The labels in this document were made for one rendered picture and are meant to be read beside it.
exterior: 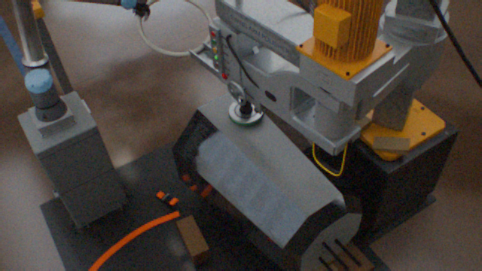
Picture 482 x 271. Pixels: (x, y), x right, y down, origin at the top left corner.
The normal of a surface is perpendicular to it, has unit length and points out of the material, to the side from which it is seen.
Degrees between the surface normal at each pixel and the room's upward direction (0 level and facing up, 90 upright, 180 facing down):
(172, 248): 0
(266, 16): 0
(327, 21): 90
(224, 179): 45
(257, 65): 4
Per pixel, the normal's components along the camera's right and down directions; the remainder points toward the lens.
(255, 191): -0.59, -0.14
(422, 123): -0.05, -0.67
